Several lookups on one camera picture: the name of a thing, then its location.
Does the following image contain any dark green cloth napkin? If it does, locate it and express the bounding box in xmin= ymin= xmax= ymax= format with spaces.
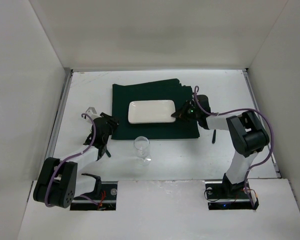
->
xmin=111 ymin=78 xmax=200 ymax=140

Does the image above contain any white rectangular plate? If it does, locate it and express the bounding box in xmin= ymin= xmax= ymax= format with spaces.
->
xmin=127 ymin=100 xmax=176 ymax=124

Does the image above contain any gold knife with dark handle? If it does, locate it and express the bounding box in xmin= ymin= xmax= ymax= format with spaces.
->
xmin=211 ymin=129 xmax=217 ymax=144

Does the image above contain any clear wine glass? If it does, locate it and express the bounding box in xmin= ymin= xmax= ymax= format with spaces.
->
xmin=133 ymin=136 xmax=152 ymax=166

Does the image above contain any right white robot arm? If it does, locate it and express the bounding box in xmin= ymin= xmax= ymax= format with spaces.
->
xmin=171 ymin=94 xmax=272 ymax=199

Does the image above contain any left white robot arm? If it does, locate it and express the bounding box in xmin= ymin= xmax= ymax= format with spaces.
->
xmin=33 ymin=112 xmax=119 ymax=209

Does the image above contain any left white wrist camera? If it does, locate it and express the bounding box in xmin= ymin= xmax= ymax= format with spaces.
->
xmin=85 ymin=106 xmax=100 ymax=120

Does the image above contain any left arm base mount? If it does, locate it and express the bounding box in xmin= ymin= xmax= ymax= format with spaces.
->
xmin=70 ymin=181 xmax=118 ymax=211

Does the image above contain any left aluminium rail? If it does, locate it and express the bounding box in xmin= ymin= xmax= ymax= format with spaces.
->
xmin=38 ymin=67 xmax=74 ymax=173

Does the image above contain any aluminium rail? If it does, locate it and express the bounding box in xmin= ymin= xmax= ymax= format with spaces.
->
xmin=38 ymin=67 xmax=74 ymax=173
xmin=242 ymin=68 xmax=282 ymax=179

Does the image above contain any right aluminium rail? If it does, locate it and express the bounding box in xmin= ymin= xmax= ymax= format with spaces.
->
xmin=242 ymin=68 xmax=282 ymax=179

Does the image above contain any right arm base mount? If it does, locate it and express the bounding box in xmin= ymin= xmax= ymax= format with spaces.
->
xmin=204 ymin=181 xmax=260 ymax=211

